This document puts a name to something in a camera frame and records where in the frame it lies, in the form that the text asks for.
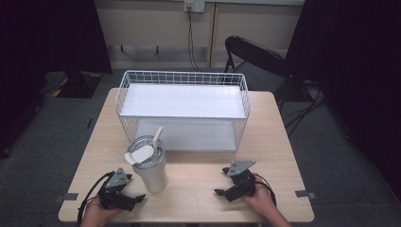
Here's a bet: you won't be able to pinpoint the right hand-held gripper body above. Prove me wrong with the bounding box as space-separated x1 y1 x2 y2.
224 160 257 203

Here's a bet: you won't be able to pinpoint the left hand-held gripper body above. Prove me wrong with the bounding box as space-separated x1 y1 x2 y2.
97 167 137 212

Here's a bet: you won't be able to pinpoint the white tumbler cup with lid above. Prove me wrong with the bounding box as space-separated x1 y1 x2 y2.
124 134 169 194

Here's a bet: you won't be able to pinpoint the beige straw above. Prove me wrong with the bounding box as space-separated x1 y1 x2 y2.
152 126 165 151

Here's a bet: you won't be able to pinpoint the person's right hand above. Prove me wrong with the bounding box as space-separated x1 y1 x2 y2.
243 175 276 217

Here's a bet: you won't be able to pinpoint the person's left hand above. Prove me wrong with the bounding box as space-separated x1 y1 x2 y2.
82 197 123 223

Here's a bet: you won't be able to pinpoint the grey tape strip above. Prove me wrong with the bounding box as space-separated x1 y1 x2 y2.
294 189 317 201
54 192 79 203

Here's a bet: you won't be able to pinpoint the black stand base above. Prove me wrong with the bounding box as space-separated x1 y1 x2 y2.
56 70 102 99

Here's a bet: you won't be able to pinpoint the black folding chair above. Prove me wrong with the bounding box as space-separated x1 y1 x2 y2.
223 35 305 96

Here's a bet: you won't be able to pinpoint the black curtain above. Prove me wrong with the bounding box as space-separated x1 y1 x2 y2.
284 0 401 193
0 0 113 159

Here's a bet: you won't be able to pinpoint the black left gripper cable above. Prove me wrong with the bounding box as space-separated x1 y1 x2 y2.
77 170 116 227

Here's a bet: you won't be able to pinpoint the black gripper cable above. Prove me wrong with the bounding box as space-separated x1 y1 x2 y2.
253 173 278 208
77 170 116 227

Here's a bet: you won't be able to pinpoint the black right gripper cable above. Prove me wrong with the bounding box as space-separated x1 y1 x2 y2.
253 173 278 208

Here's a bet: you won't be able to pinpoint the white wire shelf rack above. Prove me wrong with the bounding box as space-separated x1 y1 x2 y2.
114 69 252 154

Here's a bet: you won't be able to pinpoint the black floor cables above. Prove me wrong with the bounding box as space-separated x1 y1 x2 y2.
279 80 329 137

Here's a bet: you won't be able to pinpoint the black wall socket cable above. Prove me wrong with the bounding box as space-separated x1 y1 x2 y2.
186 5 206 73

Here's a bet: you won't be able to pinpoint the white wall socket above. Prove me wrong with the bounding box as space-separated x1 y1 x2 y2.
183 0 206 14

